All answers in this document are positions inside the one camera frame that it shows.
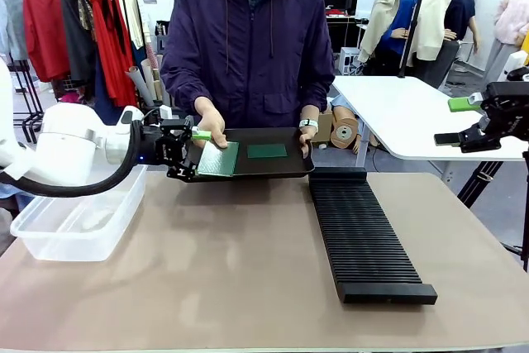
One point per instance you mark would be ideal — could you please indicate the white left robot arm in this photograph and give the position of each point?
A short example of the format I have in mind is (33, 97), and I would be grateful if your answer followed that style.
(66, 138)

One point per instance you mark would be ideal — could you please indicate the cream garment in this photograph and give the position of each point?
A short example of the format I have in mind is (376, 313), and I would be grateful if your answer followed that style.
(134, 18)

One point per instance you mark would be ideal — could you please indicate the mannequin with blue shirt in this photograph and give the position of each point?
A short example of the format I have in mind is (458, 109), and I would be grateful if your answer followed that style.
(392, 18)

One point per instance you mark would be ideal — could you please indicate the person's right forearm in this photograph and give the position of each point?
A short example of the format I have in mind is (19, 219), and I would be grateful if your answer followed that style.
(184, 80)

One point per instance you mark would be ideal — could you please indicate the black plastic tray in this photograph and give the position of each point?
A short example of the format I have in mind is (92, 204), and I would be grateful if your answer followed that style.
(268, 166)

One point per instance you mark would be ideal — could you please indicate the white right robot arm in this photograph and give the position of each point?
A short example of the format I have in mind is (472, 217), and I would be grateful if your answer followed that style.
(514, 61)

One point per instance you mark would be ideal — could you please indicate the white paper roll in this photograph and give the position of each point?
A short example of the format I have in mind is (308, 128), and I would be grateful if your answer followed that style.
(138, 84)

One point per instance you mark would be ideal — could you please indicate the red dress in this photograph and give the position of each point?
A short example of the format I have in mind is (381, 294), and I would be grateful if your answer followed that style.
(111, 59)

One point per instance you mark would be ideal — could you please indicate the person's left hand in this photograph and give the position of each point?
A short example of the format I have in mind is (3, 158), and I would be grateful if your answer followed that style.
(308, 138)

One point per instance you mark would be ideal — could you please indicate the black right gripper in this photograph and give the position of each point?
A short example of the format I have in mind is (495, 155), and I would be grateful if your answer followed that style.
(508, 111)

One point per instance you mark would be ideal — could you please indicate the light grey shirt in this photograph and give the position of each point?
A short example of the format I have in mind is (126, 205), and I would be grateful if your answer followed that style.
(12, 18)

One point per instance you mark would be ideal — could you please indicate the plain green PCB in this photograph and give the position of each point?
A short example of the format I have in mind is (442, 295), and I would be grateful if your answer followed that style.
(267, 151)

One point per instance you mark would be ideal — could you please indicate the black tripod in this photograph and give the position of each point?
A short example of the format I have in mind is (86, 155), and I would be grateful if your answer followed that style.
(479, 181)

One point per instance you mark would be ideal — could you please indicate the person's right hand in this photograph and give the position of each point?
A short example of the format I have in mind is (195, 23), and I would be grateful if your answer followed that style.
(211, 121)

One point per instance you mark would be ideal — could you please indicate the mannequin with navy tee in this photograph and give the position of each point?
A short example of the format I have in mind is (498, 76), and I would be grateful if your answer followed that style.
(450, 22)

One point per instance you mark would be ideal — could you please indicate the white shelf unit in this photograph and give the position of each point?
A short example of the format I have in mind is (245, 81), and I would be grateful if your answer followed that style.
(347, 61)

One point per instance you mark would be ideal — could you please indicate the mannequin with pink sweater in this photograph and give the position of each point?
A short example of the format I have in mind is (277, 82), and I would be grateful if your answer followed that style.
(510, 18)

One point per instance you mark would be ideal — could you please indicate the black slotted PCB rack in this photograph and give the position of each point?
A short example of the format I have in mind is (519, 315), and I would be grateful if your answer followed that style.
(363, 237)

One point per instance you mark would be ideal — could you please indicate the brown cardboard tube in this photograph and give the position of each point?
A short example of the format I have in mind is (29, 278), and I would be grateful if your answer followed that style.
(148, 70)

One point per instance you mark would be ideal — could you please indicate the white wristband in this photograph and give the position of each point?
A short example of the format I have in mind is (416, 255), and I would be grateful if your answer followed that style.
(308, 123)

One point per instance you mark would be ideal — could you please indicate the red shirt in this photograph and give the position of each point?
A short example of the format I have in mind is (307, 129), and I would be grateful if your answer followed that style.
(43, 30)

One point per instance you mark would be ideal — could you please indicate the black pole stand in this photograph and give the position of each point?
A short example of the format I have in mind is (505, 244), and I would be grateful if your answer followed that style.
(411, 34)

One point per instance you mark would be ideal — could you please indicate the black jacket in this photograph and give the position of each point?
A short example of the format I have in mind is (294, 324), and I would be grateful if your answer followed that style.
(76, 43)

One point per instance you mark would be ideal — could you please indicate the brown mannequin torso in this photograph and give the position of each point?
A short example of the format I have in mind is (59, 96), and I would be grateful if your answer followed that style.
(345, 132)

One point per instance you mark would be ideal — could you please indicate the clear plastic box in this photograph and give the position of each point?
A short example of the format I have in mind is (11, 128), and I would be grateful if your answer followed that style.
(82, 241)

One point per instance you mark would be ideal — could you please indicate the silver-backed green PCB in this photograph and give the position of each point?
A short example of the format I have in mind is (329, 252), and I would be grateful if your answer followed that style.
(219, 161)

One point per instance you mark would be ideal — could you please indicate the person's left forearm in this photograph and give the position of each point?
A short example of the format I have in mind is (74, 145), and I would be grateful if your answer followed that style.
(316, 92)

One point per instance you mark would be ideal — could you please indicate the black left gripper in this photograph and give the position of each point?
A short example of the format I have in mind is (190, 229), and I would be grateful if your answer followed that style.
(171, 144)

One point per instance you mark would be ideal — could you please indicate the person in purple jacket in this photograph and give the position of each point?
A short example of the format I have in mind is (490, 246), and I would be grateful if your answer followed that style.
(248, 47)

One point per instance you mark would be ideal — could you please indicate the white table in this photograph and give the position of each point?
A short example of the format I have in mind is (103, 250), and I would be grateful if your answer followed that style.
(405, 113)

